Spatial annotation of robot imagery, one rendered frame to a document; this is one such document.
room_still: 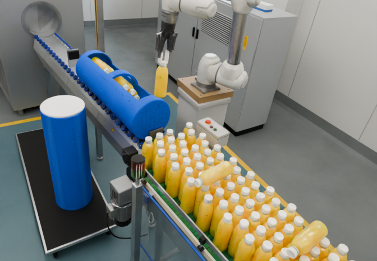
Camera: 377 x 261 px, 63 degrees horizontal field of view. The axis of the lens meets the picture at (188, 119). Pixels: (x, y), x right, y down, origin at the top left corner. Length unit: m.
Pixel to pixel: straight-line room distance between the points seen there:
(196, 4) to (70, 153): 1.33
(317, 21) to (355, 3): 0.50
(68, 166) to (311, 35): 3.36
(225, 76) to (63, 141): 1.21
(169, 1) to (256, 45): 1.80
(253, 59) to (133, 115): 1.81
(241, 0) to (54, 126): 1.42
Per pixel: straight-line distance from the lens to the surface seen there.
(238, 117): 3.64
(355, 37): 4.09
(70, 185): 2.47
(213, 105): 2.40
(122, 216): 1.96
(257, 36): 3.25
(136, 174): 1.40
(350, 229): 3.28
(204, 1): 1.53
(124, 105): 1.93
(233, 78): 2.25
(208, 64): 2.32
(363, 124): 4.18
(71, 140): 2.20
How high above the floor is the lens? 2.16
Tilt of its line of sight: 33 degrees down
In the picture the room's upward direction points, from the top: 8 degrees clockwise
